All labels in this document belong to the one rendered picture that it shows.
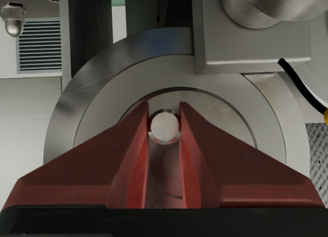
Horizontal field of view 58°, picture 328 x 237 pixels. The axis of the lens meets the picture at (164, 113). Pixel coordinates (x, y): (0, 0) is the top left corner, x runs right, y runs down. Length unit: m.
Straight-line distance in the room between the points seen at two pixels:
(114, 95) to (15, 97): 0.39
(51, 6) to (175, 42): 0.39
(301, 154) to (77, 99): 0.13
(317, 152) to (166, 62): 0.26
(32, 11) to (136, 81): 0.42
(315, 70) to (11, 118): 0.45
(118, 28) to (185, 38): 2.82
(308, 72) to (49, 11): 0.45
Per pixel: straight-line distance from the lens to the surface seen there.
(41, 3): 0.53
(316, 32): 0.20
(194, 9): 0.16
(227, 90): 0.16
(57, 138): 0.17
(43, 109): 0.52
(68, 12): 0.18
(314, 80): 0.19
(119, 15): 3.03
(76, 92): 0.17
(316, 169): 0.39
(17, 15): 0.55
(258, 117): 0.17
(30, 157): 0.53
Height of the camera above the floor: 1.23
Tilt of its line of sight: 2 degrees down
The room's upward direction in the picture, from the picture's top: 177 degrees clockwise
